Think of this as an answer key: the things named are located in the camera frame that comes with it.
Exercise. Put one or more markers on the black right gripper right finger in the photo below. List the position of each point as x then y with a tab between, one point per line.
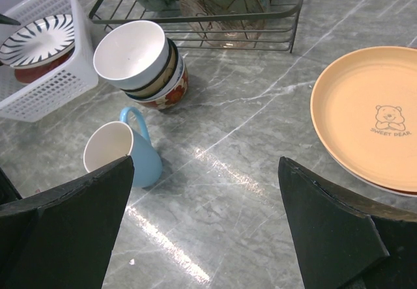
345	240

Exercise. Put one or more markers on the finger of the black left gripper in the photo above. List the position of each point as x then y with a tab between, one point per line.
5	20

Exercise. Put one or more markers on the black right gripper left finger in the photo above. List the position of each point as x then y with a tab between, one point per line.
63	237

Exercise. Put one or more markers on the blue striped white plate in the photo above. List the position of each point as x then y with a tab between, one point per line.
39	42

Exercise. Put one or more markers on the red teal flower plate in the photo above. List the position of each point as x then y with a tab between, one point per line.
27	76

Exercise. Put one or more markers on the white plastic bin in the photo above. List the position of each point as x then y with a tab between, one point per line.
30	103

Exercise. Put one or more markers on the white bottom plate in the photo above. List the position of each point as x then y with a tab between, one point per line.
402	193

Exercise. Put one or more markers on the light blue mug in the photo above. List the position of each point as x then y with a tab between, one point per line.
128	136

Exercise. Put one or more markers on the orange bear plate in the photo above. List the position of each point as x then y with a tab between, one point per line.
363	109

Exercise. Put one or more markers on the white top bowl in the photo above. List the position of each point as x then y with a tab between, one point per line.
132	55

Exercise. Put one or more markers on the clear pink glass plate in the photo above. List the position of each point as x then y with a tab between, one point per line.
214	20

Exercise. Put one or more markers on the black wire dish rack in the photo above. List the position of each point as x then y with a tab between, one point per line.
272	31

